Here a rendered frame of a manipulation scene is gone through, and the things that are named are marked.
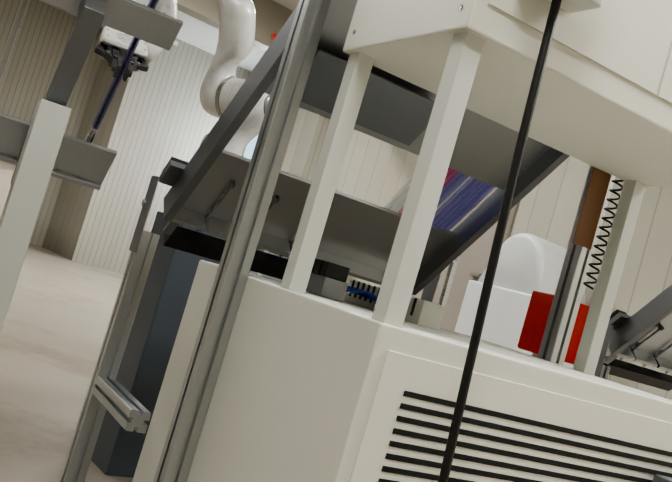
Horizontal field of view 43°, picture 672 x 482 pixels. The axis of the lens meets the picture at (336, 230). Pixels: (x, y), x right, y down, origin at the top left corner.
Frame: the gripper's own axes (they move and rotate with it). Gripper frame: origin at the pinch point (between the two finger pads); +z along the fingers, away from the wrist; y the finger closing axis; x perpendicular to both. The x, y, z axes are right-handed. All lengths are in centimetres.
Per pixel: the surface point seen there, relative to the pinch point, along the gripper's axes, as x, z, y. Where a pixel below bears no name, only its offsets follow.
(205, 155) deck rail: 3.1, 18.3, 18.7
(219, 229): 22.3, 13.8, 30.8
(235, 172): 6.9, 14.2, 27.7
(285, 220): 16.3, 11.4, 45.0
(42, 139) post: 11.7, 17.7, -11.6
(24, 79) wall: 457, -853, 41
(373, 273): 24, 11, 74
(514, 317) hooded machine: 171, -215, 336
